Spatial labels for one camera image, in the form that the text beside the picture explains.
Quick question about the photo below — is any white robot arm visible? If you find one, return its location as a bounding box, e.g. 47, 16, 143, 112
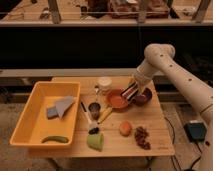
134, 44, 213, 171

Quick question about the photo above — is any white paper cup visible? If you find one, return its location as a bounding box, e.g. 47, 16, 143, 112
98, 77, 112, 93

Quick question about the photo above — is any small metal cup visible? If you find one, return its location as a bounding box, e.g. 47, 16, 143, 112
89, 102, 101, 120

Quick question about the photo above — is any green plastic cup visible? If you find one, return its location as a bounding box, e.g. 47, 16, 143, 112
87, 133, 104, 151

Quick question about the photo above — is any metal spoon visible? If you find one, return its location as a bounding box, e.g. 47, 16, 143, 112
94, 85, 99, 102

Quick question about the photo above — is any wooden table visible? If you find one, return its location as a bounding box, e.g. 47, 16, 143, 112
28, 83, 175, 158

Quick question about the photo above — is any dark red bowl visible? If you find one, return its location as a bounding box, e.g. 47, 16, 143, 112
132, 88, 152, 106

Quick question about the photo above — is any orange fruit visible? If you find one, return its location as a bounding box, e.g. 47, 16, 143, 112
119, 121, 132, 136

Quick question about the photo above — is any grey folded cloth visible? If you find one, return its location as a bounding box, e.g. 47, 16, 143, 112
55, 96, 75, 118

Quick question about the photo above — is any brown grape bunch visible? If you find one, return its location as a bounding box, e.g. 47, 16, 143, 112
134, 126, 151, 150

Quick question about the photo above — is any blue sponge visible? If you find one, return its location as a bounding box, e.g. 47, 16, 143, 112
46, 106, 58, 119

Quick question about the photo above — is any green cucumber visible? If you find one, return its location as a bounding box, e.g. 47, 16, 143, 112
41, 136, 69, 143

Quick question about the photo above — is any yellow plastic bin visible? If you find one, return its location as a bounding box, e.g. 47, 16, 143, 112
10, 81, 80, 149

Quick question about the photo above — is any black foot pedal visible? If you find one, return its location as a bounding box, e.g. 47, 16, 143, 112
184, 122, 207, 142

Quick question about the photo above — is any black cable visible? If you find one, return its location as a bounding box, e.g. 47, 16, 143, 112
164, 116, 208, 171

